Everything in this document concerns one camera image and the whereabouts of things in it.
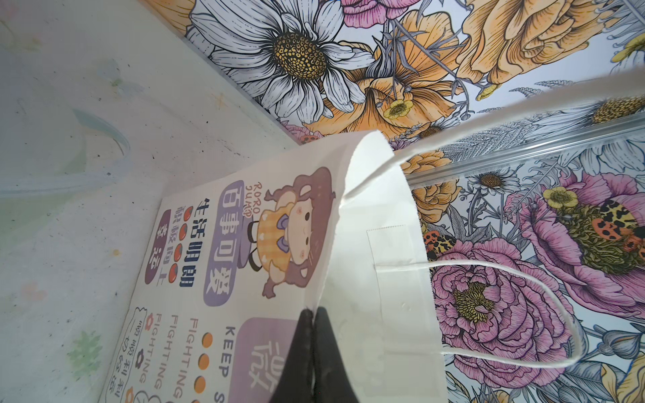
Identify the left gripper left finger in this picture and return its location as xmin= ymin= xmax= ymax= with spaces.
xmin=270 ymin=309 xmax=313 ymax=403

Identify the white printed paper bag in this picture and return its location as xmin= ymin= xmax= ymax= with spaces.
xmin=100 ymin=69 xmax=644 ymax=402

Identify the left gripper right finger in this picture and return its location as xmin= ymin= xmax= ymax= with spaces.
xmin=312 ymin=307 xmax=359 ymax=403

